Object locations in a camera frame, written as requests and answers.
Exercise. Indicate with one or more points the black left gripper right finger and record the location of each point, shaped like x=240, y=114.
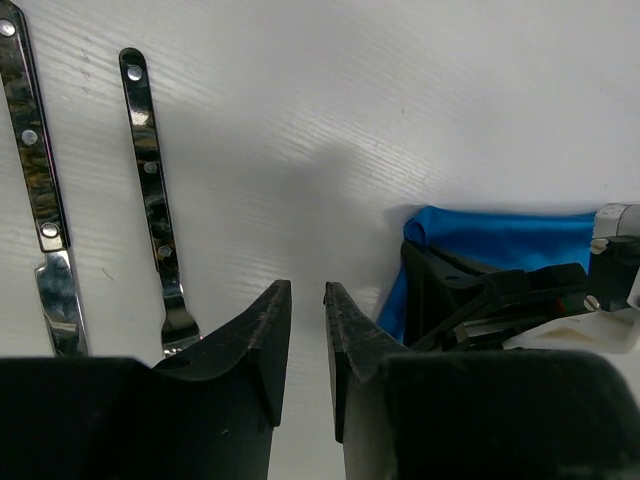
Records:
x=518, y=414

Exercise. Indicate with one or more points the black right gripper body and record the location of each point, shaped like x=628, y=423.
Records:
x=505, y=304

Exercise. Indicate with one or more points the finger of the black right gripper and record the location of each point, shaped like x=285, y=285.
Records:
x=430, y=300

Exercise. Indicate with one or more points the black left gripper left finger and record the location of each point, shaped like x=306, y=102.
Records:
x=208, y=412

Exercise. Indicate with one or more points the blue satin napkin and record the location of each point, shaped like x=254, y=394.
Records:
x=503, y=241

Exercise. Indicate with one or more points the silver fork black handle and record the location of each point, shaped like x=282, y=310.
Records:
x=179, y=329

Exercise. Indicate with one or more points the silver knife black handle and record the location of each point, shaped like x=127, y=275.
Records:
x=54, y=277

